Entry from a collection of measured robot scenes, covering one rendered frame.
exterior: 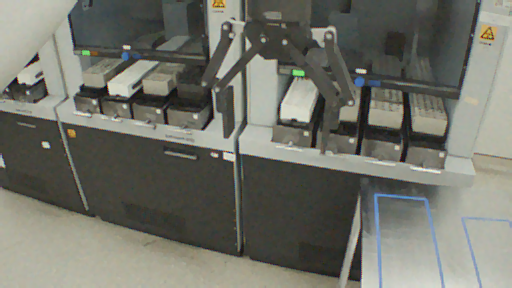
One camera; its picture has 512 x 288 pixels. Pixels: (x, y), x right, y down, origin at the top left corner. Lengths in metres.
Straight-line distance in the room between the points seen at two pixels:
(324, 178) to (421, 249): 0.57
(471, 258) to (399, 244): 0.18
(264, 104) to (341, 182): 0.39
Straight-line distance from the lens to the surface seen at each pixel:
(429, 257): 0.94
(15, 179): 2.47
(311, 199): 1.48
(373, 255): 0.90
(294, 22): 0.45
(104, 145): 1.75
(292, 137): 1.33
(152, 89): 1.55
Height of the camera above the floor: 1.49
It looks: 33 degrees down
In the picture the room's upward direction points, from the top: straight up
